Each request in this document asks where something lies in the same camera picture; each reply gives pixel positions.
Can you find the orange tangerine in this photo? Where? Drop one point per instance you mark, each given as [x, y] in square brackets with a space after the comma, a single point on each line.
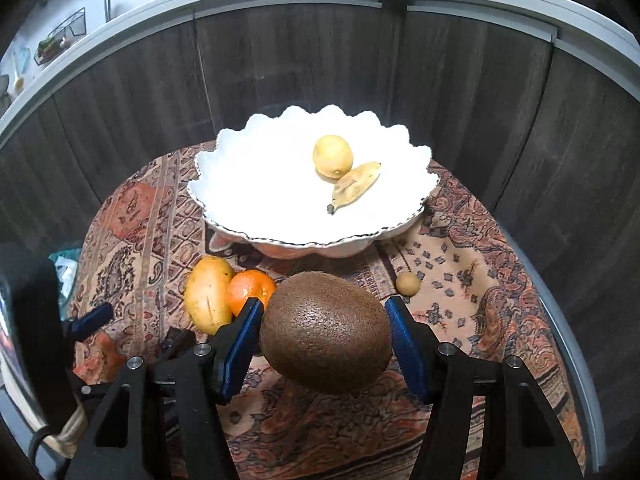
[250, 287]

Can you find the crumpled plastic bag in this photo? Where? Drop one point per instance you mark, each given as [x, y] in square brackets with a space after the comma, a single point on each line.
[65, 272]

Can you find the dark wood kitchen counter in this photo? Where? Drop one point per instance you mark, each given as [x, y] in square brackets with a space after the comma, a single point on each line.
[300, 50]

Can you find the small brown longan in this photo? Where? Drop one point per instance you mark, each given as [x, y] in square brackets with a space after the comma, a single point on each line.
[407, 283]

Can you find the small yellow banana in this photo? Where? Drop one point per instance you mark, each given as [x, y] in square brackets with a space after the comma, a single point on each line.
[357, 185]

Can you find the brown kiwi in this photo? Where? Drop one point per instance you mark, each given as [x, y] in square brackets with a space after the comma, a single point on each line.
[325, 335]

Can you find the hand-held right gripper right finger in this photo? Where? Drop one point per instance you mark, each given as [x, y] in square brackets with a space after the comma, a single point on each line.
[407, 350]

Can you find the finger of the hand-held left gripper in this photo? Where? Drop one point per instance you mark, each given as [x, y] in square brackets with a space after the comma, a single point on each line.
[177, 342]
[90, 317]

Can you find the patterned tablecloth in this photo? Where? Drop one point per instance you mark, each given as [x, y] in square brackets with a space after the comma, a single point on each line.
[475, 270]

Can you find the yellow lemon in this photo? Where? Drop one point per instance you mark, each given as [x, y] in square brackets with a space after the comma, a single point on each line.
[332, 156]

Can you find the yellow mango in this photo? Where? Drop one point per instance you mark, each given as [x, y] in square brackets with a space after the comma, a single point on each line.
[210, 300]

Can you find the white scalloped bowl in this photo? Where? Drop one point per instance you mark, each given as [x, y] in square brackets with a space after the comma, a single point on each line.
[260, 185]

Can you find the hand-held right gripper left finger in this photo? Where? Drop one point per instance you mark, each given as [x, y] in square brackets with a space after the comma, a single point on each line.
[240, 345]

